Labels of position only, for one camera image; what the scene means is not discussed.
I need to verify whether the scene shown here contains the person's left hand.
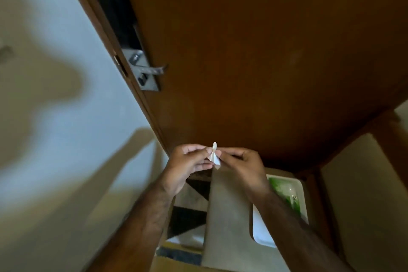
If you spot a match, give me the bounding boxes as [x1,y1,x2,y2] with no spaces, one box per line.
[159,144,215,197]

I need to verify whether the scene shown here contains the person's right hand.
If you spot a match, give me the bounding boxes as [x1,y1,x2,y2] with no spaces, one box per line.
[214,147,271,203]

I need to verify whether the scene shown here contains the small white paper piece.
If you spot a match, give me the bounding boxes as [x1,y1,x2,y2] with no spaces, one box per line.
[207,142,221,166]

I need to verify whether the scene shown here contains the person's right forearm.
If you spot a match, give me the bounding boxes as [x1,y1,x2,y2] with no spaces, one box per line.
[253,190,354,272]

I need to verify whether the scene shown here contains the person's left forearm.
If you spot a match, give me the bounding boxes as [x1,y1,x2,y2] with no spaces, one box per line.
[85,183,176,272]

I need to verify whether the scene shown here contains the white bin with green liner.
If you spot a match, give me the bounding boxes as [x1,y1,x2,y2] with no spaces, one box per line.
[252,174,309,249]

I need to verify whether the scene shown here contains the brown wooden door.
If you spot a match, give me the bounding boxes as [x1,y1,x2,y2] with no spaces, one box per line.
[57,0,408,173]

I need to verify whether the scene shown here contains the silver door lever handle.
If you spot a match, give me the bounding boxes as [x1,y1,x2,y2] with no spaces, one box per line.
[138,64,168,76]

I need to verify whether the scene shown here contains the brown wooden door frame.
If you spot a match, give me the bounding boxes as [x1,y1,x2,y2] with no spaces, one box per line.
[295,84,408,259]

